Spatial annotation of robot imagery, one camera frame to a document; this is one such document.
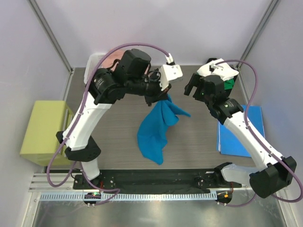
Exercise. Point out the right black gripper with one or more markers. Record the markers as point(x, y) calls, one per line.
point(193, 82)

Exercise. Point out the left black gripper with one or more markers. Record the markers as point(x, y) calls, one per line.
point(159, 94)

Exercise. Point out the blue t shirt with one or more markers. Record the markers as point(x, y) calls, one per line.
point(151, 135)

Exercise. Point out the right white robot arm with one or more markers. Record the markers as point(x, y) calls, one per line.
point(272, 171)

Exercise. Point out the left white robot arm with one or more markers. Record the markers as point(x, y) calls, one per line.
point(123, 70)

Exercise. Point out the black folded t shirt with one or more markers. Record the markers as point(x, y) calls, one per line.
point(211, 59)

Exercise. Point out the green folded t shirt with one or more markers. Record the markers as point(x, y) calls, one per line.
point(229, 84)

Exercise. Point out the white folded t shirt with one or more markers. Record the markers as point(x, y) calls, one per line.
point(224, 70)

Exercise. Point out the pink t shirt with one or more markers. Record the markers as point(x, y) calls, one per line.
point(108, 62)

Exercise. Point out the white plastic basket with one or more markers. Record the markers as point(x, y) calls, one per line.
point(92, 62)

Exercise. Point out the blue folder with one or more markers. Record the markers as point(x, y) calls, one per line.
point(228, 144)

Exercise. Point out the yellow green box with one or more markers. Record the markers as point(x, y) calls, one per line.
point(40, 142)

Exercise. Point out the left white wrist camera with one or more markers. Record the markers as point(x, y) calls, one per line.
point(169, 73)

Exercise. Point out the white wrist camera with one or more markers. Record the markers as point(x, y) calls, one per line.
point(214, 67)
point(169, 73)

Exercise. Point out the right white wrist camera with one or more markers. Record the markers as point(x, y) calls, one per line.
point(214, 67)

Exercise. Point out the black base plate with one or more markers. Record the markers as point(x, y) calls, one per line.
point(116, 184)

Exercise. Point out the white slotted cable duct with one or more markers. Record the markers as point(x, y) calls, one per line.
point(127, 196)

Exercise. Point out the aluminium rail frame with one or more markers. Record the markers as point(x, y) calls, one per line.
point(39, 183)

